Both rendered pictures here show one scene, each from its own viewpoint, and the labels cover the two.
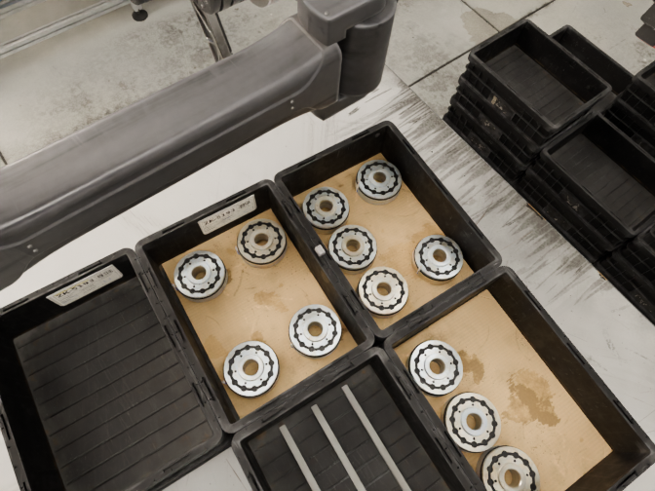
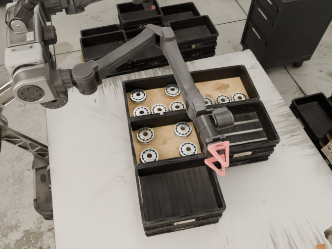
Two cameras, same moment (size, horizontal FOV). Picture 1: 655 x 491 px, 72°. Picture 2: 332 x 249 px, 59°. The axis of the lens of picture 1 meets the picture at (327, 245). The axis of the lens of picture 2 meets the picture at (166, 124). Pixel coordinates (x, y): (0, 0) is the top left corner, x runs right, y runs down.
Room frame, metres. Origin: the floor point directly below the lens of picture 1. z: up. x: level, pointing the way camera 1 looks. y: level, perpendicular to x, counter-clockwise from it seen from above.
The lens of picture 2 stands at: (-0.12, 0.89, 2.27)
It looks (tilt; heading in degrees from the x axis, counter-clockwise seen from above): 56 degrees down; 296
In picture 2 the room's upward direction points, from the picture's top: straight up
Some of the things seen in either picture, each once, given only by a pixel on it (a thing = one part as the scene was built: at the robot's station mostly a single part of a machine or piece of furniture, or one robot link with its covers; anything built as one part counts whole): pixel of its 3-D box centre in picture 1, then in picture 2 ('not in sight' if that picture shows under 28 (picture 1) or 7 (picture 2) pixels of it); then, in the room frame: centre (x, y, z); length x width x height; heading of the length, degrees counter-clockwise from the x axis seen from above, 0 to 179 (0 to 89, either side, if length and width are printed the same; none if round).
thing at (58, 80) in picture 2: not in sight; (61, 79); (0.58, 0.38, 1.45); 0.09 x 0.08 x 0.12; 132
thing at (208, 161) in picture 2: not in sight; (218, 161); (-0.08, 0.43, 1.43); 0.09 x 0.07 x 0.07; 133
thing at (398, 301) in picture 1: (383, 289); (177, 107); (0.30, -0.12, 0.86); 0.10 x 0.10 x 0.01
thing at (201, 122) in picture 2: not in sight; (205, 125); (0.01, 0.33, 1.45); 0.07 x 0.07 x 0.06; 43
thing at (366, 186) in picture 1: (379, 178); (138, 95); (0.56, -0.10, 0.86); 0.10 x 0.10 x 0.01
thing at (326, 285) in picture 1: (254, 301); (166, 142); (0.24, 0.13, 0.87); 0.40 x 0.30 x 0.11; 37
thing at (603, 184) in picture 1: (586, 195); (150, 59); (0.93, -0.93, 0.31); 0.40 x 0.30 x 0.34; 42
